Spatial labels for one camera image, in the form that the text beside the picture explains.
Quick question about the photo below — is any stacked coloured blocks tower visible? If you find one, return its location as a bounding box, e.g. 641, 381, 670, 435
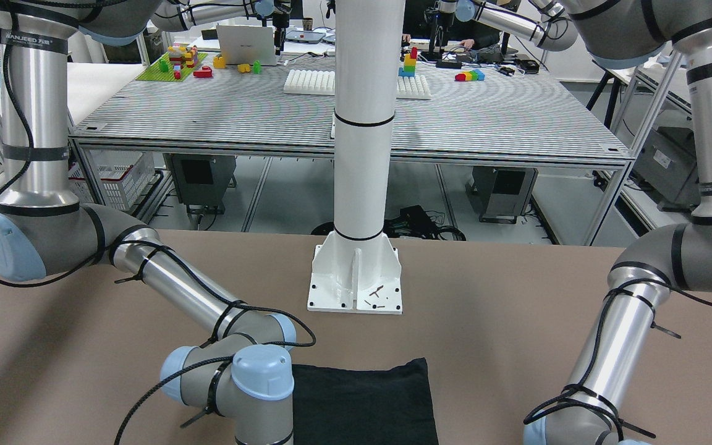
398, 47, 418, 78

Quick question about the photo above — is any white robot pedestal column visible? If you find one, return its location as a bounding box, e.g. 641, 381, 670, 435
307, 1, 404, 315

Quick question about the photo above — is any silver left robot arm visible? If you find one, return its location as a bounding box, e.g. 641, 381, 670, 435
523, 1, 712, 444

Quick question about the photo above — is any striped metal workbench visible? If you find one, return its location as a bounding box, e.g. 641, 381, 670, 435
71, 57, 634, 245

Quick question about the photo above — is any green lego baseplate with bricks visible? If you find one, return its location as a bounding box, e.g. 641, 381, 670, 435
135, 43, 207, 82

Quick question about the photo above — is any white laptop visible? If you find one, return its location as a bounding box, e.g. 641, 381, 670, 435
216, 25, 278, 67

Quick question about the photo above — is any black graphic t-shirt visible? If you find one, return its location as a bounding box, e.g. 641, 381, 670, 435
293, 358, 439, 444

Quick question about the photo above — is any white ridged tray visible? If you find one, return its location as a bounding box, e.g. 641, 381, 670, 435
283, 69, 432, 100

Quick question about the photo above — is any rainbow block row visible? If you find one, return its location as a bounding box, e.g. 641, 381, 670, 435
454, 69, 485, 82

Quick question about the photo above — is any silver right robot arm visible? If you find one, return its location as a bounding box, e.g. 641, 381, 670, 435
0, 1, 295, 444

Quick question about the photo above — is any grey control box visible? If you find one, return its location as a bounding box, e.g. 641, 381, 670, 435
466, 166, 538, 224
164, 154, 235, 214

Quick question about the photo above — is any white plastic basket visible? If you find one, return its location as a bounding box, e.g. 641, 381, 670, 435
91, 150, 155, 211

